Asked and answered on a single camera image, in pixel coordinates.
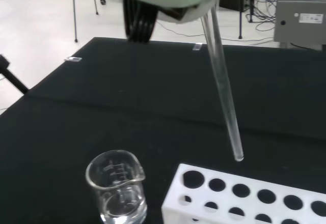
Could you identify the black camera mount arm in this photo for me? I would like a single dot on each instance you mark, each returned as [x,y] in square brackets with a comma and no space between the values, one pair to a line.
[11,75]

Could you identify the white test tube rack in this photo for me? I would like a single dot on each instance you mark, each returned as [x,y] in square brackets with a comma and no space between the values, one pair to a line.
[254,180]

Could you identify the black table cloth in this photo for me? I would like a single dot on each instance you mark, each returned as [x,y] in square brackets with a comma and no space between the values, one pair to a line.
[127,94]

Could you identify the grey metal control box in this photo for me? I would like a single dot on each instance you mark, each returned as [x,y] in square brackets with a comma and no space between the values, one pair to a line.
[300,28]

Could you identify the small glass beaker with water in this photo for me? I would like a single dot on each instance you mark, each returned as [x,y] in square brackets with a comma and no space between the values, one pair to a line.
[119,203]

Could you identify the clear tape piece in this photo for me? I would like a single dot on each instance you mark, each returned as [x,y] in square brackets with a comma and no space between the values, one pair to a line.
[73,59]
[197,46]

